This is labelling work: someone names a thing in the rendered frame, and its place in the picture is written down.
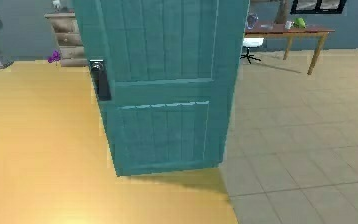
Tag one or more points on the clear plastic mug black trim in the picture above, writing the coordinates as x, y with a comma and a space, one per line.
252, 20

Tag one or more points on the teal panelled room door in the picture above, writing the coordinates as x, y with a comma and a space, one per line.
160, 83

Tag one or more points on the white swivel chair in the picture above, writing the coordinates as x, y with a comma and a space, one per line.
252, 46

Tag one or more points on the brown wooden chest of drawers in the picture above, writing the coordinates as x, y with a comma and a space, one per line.
68, 38

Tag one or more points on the brown wooden table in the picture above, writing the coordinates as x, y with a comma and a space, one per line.
287, 31

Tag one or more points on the purple small object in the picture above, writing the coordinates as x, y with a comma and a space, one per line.
54, 57

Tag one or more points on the white small cup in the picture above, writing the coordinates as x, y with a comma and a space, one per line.
288, 24

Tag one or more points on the green round object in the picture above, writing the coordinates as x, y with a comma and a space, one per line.
299, 22

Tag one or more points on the white small figurine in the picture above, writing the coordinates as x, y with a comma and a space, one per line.
56, 4

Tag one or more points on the black framed window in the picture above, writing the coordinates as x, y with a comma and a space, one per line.
318, 6

